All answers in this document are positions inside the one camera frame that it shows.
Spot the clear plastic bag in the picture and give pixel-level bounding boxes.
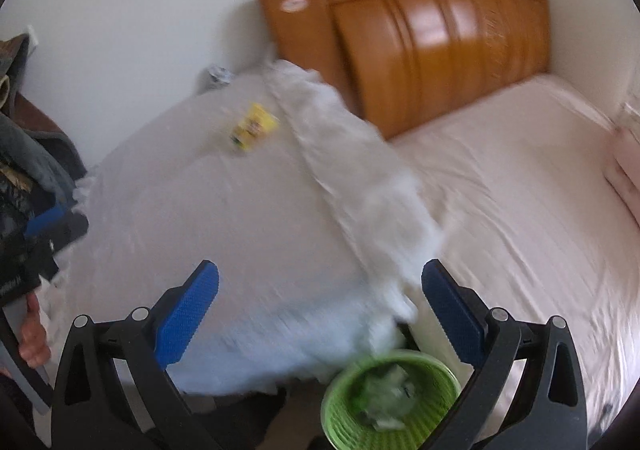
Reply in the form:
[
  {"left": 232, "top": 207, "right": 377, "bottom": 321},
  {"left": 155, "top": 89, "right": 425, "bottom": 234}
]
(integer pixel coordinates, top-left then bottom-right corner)
[{"left": 357, "top": 362, "right": 431, "bottom": 431}]

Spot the green plastic basket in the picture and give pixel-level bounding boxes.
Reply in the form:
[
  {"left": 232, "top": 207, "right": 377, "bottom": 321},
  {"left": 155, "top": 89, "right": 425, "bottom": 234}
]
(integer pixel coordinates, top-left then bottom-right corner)
[{"left": 321, "top": 349, "right": 462, "bottom": 450}]

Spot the yellow snack packet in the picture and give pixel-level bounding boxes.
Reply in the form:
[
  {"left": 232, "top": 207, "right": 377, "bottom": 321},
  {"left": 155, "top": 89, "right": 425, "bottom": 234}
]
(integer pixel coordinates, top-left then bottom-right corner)
[{"left": 229, "top": 102, "right": 280, "bottom": 153}]

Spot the bed with pink sheet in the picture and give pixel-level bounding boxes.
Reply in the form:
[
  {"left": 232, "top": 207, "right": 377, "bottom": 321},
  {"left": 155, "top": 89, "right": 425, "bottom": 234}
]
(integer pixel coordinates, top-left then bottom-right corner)
[{"left": 390, "top": 74, "right": 640, "bottom": 436}]

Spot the carved wooden headboard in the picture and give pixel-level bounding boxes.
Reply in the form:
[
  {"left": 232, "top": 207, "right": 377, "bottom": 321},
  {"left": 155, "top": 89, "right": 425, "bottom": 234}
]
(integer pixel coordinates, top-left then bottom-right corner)
[{"left": 312, "top": 0, "right": 551, "bottom": 141}]

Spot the folded pink blanket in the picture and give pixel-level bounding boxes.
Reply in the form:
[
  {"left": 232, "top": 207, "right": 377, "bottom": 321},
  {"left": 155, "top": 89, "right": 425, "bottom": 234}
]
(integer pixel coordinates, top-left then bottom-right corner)
[{"left": 602, "top": 102, "right": 640, "bottom": 225}]

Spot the person's left hand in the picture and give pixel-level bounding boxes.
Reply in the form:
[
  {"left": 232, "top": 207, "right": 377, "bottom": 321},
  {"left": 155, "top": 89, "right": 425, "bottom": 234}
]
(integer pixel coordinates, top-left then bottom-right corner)
[{"left": 17, "top": 295, "right": 51, "bottom": 371}]

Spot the dark cloth pile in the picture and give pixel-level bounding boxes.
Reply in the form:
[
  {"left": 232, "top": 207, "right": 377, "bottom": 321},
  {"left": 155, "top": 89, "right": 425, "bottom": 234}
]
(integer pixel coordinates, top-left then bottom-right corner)
[{"left": 0, "top": 32, "right": 91, "bottom": 251}]

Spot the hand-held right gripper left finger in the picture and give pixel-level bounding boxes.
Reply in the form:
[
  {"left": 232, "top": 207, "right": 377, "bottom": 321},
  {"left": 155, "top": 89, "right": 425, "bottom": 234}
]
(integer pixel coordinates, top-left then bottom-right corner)
[{"left": 51, "top": 260, "right": 221, "bottom": 450}]

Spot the wooden panel with oval label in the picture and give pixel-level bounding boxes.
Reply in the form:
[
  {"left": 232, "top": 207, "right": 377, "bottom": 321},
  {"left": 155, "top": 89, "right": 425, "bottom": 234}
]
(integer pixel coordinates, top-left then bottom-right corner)
[{"left": 257, "top": 0, "right": 368, "bottom": 123}]

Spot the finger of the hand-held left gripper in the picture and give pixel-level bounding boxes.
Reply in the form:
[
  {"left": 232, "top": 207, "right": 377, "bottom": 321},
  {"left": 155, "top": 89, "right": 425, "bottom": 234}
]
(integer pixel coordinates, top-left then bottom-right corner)
[{"left": 25, "top": 206, "right": 90, "bottom": 253}]

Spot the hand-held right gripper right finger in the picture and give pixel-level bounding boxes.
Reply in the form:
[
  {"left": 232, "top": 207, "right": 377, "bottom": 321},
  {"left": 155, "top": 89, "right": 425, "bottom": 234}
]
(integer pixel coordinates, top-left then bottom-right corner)
[{"left": 421, "top": 259, "right": 588, "bottom": 450}]

